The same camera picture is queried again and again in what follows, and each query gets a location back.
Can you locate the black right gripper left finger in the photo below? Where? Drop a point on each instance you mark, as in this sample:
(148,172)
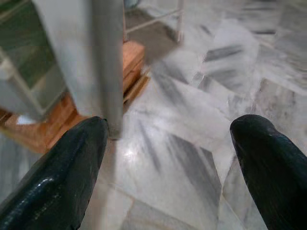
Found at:
(60,177)

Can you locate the white fridge door shelf rail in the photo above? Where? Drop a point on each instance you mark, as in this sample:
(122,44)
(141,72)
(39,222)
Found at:
(22,85)

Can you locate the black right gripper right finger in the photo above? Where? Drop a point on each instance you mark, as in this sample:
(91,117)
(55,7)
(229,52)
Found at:
(273,172)

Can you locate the grey fridge door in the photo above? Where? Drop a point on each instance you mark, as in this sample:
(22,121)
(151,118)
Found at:
(108,72)

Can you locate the white metal rack frame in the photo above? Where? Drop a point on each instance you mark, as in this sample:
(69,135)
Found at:
(179,19)

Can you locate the orange wooden fridge base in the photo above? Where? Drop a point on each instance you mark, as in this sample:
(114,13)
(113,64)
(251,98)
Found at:
(133,60)

